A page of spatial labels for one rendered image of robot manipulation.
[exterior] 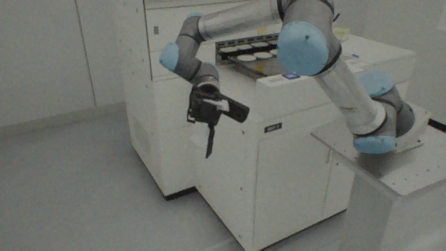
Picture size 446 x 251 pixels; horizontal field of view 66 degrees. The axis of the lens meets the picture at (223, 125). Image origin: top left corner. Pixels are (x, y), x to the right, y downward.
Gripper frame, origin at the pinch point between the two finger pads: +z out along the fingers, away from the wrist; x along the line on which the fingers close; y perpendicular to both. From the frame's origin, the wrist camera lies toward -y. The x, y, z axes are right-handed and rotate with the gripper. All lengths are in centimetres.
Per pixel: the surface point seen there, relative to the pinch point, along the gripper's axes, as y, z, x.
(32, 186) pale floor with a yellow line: 76, -108, -146
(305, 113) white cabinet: -47, -55, -15
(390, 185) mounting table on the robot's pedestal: -55, -3, -5
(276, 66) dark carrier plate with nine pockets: -39, -89, -11
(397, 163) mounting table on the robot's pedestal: -63, -14, -3
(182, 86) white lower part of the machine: 2, -98, -40
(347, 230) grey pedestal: -74, -23, -47
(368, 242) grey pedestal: -79, -17, -45
